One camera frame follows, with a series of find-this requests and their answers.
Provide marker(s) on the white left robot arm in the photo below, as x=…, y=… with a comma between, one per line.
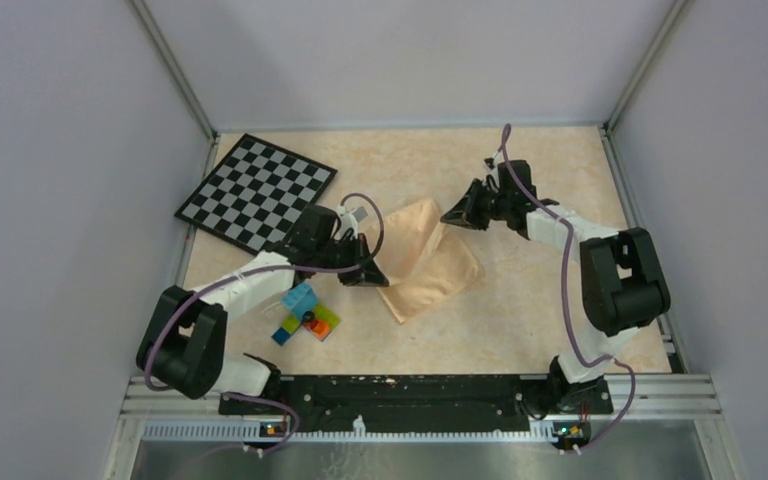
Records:
x=184, y=348

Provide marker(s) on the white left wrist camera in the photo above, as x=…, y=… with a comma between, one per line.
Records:
x=349, y=219

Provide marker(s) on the black white checkerboard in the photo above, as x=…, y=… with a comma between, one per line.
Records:
x=255, y=194

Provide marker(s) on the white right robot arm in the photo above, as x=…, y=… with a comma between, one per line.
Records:
x=612, y=280

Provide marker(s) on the colourful toy block pile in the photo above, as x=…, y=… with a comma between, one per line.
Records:
x=305, y=312

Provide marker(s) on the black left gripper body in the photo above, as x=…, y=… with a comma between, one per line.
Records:
x=344, y=252

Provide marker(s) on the orange cloth napkin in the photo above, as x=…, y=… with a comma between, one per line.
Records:
x=425, y=261

